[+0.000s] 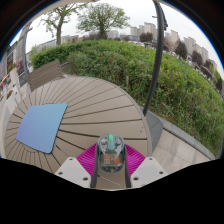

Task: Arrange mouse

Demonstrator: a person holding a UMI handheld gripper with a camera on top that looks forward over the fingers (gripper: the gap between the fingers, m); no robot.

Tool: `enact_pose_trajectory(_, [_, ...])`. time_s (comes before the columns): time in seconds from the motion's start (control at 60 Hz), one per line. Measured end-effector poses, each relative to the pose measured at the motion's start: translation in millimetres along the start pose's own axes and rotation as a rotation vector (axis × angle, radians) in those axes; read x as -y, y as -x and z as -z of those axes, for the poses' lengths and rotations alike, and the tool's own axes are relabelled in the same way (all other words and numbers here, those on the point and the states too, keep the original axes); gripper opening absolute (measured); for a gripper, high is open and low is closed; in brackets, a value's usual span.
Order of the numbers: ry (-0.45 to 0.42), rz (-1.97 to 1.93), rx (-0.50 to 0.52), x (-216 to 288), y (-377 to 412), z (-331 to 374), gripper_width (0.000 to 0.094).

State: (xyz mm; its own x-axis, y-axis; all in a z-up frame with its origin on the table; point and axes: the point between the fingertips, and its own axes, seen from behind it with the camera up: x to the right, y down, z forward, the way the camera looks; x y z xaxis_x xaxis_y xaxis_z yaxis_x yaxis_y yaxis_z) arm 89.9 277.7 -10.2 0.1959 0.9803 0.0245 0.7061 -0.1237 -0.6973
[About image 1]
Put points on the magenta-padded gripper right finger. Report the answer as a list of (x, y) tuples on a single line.
[(146, 171)]

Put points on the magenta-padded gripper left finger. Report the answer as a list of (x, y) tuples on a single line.
[(75, 171)]

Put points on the transparent computer mouse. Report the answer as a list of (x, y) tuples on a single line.
[(111, 155)]

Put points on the blue mouse pad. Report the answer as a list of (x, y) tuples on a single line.
[(41, 126)]

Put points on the white planter box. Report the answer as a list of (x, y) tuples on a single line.
[(7, 100)]

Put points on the wooden slatted chair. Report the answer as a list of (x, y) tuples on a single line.
[(45, 75)]

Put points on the dark curved umbrella pole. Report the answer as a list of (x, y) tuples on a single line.
[(156, 60)]

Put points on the standing poster sign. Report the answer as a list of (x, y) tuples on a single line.
[(22, 63)]

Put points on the distant apartment buildings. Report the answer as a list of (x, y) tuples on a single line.
[(190, 43)]

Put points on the thin-crowned tree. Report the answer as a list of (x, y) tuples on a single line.
[(59, 23)]

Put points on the round-crowned tree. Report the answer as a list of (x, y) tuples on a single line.
[(101, 18)]

